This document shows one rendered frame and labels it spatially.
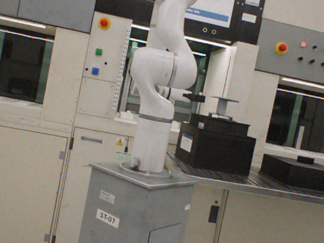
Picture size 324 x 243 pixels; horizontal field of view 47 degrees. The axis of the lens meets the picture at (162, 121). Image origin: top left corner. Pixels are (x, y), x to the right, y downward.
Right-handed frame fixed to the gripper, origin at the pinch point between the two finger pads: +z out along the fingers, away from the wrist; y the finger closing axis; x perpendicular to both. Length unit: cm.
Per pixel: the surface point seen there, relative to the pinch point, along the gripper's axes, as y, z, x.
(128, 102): -123, -9, -9
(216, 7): -28, 10, 51
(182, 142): -4.9, -1.7, -21.5
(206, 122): 9.6, 1.8, -10.1
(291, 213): -20, 77, -52
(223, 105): 1.5, 11.9, -0.7
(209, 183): 31.7, -1.3, -31.8
